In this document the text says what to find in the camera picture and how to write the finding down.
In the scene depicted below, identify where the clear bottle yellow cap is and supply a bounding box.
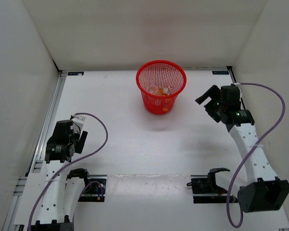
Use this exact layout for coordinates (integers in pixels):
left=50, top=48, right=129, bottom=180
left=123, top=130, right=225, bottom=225
left=160, top=87, right=171, bottom=96

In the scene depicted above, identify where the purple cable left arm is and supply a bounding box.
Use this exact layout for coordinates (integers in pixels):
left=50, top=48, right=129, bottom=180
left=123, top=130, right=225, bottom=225
left=27, top=112, right=109, bottom=231

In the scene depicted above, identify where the blue label left corner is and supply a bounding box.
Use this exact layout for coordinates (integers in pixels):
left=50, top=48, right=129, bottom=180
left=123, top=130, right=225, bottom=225
left=67, top=72, right=84, bottom=76

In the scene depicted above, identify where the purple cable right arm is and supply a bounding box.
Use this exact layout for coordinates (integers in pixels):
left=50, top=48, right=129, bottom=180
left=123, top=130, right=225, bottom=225
left=226, top=82, right=287, bottom=228

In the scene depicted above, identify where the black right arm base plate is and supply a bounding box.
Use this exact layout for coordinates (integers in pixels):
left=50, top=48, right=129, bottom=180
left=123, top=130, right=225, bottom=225
left=186, top=167, right=230, bottom=204

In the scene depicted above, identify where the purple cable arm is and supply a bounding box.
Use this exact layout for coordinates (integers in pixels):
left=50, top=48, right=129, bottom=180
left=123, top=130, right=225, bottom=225
left=27, top=112, right=109, bottom=231
left=226, top=82, right=287, bottom=228

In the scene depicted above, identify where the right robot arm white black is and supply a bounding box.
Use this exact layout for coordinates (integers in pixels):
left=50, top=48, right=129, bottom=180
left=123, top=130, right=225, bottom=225
left=196, top=84, right=289, bottom=213

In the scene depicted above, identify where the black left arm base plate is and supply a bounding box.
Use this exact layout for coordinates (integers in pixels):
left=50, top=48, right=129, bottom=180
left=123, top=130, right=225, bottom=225
left=78, top=175, right=107, bottom=203

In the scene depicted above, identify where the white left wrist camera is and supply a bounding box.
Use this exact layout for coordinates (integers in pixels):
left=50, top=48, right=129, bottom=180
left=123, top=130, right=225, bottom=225
left=70, top=114, right=85, bottom=133

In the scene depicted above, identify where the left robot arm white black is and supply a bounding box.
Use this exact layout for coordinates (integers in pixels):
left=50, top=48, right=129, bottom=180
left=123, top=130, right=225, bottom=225
left=27, top=115, right=92, bottom=231

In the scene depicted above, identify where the aluminium frame rail left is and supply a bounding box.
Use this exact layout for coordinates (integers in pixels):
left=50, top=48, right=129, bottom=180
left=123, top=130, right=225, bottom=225
left=0, top=71, right=66, bottom=231

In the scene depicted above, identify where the red mesh plastic bin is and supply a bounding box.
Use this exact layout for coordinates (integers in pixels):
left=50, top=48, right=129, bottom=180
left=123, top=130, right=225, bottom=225
left=136, top=60, right=187, bottom=115

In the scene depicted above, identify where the blue label corner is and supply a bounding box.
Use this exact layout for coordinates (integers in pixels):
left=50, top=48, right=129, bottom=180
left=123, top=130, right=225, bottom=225
left=212, top=71, right=229, bottom=75
left=67, top=72, right=84, bottom=76

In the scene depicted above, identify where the blue label right corner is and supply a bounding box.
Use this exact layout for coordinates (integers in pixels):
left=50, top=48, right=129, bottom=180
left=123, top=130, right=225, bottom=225
left=212, top=71, right=229, bottom=75

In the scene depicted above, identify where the orange juice bottle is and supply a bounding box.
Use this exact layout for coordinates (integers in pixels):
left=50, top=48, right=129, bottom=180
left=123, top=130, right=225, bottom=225
left=159, top=89, right=170, bottom=97

